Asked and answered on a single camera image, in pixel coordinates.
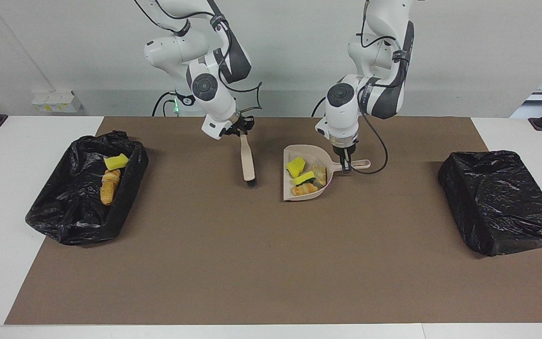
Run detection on angular pale bread chunk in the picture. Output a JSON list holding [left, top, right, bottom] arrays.
[[312, 164, 328, 188]]

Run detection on beige brush with black bristles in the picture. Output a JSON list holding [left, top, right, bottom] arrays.
[[239, 134, 258, 188]]

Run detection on beige plastic dustpan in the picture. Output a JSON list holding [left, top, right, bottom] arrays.
[[283, 144, 372, 202]]

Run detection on notched yellow sponge piece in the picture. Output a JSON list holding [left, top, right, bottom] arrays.
[[104, 153, 129, 171]]

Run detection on brown fried bread roll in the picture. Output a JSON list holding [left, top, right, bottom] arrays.
[[100, 181, 119, 206]]

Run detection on bin with black bag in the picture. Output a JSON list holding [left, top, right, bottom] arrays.
[[25, 130, 150, 246], [438, 150, 542, 257]]

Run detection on brown table mat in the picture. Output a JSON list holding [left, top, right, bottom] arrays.
[[4, 116, 542, 325]]

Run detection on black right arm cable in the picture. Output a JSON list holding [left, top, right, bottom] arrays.
[[135, 0, 263, 124]]

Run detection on white wall socket box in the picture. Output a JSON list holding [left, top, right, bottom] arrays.
[[32, 90, 83, 113]]

